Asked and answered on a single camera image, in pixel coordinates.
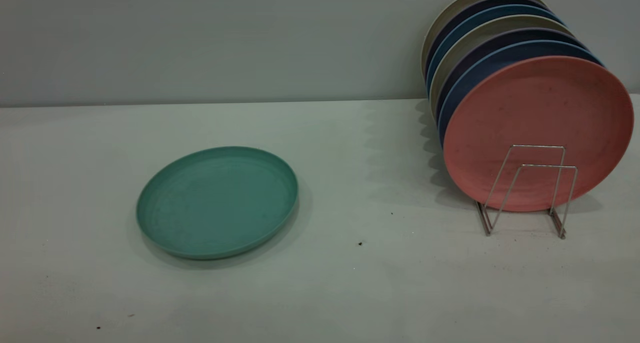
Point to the green round plate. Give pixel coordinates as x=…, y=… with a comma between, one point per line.
x=215, y=203

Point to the blue round plate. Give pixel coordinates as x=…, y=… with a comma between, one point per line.
x=470, y=78
x=480, y=18

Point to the beige round plate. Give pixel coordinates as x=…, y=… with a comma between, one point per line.
x=475, y=38
x=444, y=17

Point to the dark purple round plate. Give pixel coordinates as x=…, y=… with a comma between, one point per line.
x=480, y=50

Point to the dark navy round plate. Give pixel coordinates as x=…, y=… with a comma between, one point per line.
x=465, y=14

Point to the pink round plate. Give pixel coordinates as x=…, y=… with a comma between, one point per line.
x=540, y=108

